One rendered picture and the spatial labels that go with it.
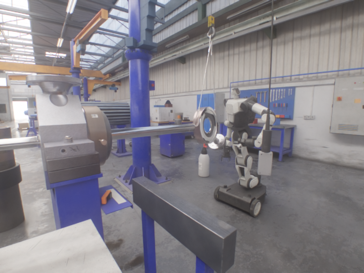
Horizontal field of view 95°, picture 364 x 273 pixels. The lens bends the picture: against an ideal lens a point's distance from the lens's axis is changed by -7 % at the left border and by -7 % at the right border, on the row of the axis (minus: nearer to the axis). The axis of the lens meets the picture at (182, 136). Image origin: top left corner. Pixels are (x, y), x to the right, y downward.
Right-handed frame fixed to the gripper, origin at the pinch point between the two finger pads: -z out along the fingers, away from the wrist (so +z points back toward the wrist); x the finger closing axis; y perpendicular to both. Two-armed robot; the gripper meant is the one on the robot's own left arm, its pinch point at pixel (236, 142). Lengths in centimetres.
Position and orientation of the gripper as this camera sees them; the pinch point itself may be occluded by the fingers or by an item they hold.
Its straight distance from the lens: 198.7
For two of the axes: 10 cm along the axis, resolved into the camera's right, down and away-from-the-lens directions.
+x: -5.0, -5.6, -6.6
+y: -3.4, 8.3, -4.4
